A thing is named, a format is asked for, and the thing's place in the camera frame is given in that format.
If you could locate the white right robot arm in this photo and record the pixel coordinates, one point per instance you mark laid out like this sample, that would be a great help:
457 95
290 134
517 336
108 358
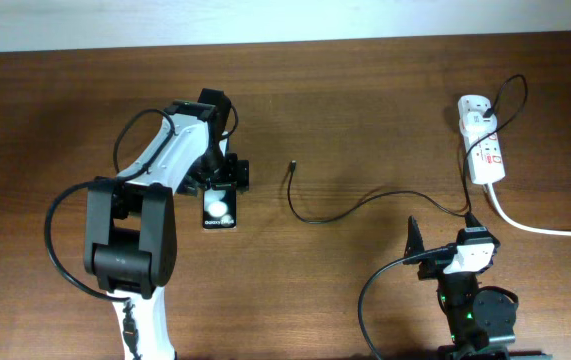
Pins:
481 320

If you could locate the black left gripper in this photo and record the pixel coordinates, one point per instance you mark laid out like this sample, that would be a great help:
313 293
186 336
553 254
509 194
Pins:
233 174

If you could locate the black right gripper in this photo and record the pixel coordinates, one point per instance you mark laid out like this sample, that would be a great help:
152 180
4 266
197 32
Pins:
414 242

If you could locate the black Galaxy smartphone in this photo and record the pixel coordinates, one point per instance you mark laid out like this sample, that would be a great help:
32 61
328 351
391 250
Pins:
219 209

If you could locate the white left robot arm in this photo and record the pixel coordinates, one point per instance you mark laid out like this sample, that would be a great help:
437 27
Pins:
131 230

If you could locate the white USB charger adapter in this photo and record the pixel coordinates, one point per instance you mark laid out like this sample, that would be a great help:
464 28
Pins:
473 122

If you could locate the white power strip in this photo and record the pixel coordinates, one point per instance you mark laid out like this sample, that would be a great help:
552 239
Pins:
485 160

